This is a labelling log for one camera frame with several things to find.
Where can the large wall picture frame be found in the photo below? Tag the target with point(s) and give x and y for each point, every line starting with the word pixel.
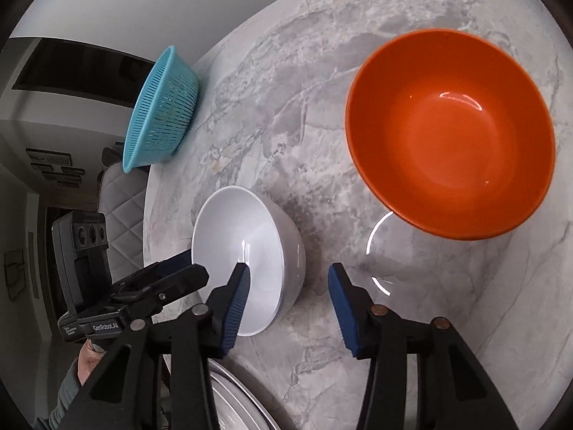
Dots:
pixel 49 157

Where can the teal plastic colander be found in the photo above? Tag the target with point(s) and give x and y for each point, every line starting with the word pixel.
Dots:
pixel 161 112

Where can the grey quilted chair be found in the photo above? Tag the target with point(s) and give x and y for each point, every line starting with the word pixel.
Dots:
pixel 121 210

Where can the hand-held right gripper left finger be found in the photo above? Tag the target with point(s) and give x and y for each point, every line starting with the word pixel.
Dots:
pixel 232 313

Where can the orange bowl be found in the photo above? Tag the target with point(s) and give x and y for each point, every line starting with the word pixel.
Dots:
pixel 447 143

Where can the person's left forearm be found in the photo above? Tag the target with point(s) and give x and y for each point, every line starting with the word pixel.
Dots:
pixel 62 403

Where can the person's left hand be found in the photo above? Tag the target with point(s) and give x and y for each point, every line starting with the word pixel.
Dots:
pixel 89 363

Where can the large white plate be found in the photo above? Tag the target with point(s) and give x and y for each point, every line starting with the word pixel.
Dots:
pixel 264 405

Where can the white bowl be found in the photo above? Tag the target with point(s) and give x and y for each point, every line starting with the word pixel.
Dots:
pixel 241 228

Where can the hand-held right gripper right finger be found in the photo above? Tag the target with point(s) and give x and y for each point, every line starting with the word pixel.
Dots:
pixel 344 313

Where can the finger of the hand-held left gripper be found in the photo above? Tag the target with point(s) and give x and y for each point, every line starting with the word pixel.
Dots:
pixel 177 262
pixel 179 283

